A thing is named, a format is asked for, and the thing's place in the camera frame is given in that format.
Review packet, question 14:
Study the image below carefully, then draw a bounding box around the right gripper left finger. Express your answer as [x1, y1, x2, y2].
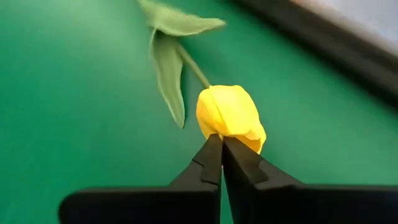
[58, 134, 223, 224]

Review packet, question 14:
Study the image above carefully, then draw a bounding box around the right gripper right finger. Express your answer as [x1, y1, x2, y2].
[223, 136, 398, 224]

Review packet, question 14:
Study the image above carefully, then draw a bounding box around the yellow artificial tulip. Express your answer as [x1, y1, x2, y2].
[136, 0, 267, 156]

